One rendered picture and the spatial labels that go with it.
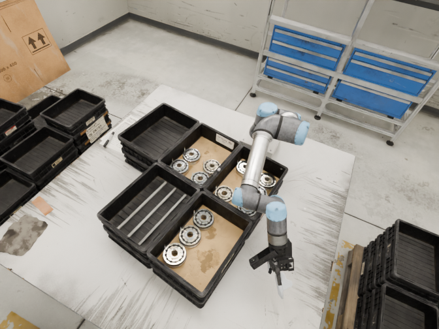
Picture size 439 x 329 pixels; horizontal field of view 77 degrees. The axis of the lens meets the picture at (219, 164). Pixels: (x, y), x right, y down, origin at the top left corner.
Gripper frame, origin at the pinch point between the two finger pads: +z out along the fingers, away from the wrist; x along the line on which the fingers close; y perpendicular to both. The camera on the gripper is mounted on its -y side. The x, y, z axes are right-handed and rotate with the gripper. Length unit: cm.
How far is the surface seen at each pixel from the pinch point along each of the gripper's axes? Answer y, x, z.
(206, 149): -17, 72, -44
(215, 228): -19.5, 30.0, -13.5
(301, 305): 15.4, 9.7, 21.1
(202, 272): -28.2, 13.2, -2.0
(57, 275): -95, 27, -3
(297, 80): 100, 214, -80
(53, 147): -133, 136, -47
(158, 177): -46, 56, -35
